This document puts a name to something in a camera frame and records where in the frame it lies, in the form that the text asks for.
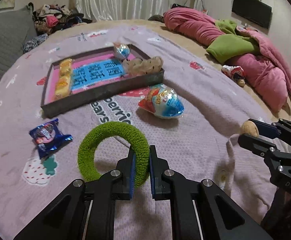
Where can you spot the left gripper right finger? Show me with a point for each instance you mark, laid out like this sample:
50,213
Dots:
162,185

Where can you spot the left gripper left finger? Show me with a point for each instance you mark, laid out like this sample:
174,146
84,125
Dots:
124,177

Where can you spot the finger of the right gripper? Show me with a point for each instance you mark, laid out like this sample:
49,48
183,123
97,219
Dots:
266,130
257,146

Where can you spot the walnut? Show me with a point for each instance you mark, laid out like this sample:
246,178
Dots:
250,128

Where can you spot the green fuzzy hair scrunchie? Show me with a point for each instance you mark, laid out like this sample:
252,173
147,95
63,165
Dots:
101,144

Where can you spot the blue Oreo cookie packet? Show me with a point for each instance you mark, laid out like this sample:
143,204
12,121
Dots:
48,138

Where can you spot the large surprise egg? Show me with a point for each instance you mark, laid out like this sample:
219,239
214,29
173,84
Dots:
163,102

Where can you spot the yellow cake snack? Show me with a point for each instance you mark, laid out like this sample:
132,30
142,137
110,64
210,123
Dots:
65,67
63,87

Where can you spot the pink rolled quilt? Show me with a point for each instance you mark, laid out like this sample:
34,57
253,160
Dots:
268,73

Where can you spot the red white small sock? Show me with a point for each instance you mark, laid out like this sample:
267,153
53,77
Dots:
236,73

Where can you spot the green fleece blanket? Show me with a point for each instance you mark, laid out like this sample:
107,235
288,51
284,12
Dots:
230,44

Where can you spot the shallow dark cardboard tray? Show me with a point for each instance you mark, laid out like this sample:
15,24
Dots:
73,101

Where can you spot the pink blue children's book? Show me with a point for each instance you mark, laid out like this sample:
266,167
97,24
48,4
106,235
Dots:
87,72

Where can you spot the yellow cake snack in tray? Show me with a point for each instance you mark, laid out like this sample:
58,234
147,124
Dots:
65,67

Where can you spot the small wrapped surprise egg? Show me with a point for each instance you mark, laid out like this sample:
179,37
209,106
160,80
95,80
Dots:
121,51

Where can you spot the blue floral fabric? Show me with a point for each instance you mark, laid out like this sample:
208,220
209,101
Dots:
34,42

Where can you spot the pile of clothes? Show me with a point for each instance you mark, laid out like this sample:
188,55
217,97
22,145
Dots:
50,18

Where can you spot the grey quilted headboard cover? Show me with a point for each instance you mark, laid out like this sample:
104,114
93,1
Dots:
16,28

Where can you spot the black wall television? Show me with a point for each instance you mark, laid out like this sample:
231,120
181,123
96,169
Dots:
253,10

